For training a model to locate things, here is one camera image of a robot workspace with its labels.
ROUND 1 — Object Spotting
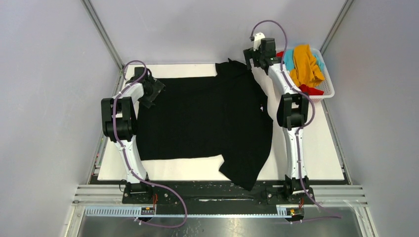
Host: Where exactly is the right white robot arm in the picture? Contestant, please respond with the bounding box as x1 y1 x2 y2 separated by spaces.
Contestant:
244 33 309 203

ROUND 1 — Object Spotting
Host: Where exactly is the yellow t shirt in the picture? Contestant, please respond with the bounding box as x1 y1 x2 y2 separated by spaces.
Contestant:
290 44 325 87

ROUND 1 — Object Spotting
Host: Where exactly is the black t shirt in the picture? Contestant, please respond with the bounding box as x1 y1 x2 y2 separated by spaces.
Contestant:
136 60 273 191

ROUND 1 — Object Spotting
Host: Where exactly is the red t shirt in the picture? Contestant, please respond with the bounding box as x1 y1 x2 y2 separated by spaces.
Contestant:
276 51 324 96

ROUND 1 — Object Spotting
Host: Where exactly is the aluminium frame rail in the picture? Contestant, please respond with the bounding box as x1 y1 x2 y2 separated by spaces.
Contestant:
73 183 367 217

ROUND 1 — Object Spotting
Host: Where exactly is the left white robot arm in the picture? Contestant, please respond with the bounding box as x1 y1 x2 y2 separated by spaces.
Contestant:
100 67 164 204

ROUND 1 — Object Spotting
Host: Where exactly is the white plastic laundry basket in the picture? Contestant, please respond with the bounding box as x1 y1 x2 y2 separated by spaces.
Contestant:
273 47 335 100

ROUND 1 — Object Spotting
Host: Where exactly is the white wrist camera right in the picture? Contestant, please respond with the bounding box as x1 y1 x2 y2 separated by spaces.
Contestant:
250 32 265 51

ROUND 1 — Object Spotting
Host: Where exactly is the light blue t shirt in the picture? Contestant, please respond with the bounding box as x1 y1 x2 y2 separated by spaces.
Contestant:
283 49 326 72

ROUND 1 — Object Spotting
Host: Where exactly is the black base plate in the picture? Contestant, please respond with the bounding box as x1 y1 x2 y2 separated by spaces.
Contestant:
135 181 314 216

